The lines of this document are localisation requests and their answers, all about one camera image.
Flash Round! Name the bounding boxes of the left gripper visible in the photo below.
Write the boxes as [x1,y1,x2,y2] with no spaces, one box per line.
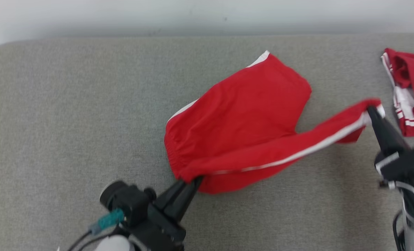
[123,176,204,251]

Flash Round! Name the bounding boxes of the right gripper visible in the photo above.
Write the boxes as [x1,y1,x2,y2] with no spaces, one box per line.
[367,106,414,189]

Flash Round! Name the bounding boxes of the red shorts white stripes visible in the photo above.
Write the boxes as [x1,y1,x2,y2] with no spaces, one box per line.
[164,51,385,195]

